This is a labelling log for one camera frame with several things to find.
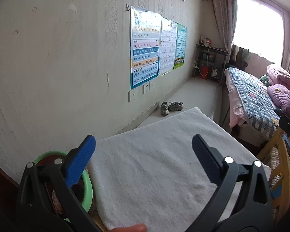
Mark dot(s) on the white wall socket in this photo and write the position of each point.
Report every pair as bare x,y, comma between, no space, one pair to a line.
132,96
146,88

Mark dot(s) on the green plastic basin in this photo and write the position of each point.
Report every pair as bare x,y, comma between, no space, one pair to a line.
89,188

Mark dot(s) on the bright window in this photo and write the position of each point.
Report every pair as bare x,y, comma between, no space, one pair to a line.
258,26

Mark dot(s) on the white table poster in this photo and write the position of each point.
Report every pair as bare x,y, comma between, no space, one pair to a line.
168,48

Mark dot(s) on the grey sneaker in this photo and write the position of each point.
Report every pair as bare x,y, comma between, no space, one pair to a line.
176,106
164,108

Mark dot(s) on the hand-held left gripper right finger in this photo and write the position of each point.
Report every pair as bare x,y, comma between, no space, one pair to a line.
207,160

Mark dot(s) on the green plush toy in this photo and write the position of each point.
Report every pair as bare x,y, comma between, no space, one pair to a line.
264,79

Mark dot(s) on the wooden chair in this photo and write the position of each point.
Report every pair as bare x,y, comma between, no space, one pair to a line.
276,149

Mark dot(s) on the red bucket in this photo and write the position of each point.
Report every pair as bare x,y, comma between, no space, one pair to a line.
204,71

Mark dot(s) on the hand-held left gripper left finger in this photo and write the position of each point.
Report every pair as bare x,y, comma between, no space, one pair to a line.
81,160

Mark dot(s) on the pink bedsheet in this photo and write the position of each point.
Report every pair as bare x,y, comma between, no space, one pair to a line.
234,111

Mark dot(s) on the blue bordered letter poster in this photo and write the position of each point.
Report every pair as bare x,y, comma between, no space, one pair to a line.
145,50

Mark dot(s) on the small box on rack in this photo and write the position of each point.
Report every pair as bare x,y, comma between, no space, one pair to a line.
205,40

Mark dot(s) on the green bordered wall poster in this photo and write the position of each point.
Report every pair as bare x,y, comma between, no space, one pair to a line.
181,46

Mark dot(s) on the metal wall hook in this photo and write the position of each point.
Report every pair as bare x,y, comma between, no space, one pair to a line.
127,8

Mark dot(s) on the metal storage rack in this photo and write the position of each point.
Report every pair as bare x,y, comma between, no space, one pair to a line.
212,50

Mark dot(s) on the pink pillow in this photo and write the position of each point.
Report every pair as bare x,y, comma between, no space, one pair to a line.
280,76

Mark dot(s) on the person's left hand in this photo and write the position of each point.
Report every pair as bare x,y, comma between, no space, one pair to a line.
130,228

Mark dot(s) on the dark hanging clothes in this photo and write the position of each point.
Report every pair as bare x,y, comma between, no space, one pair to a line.
240,55

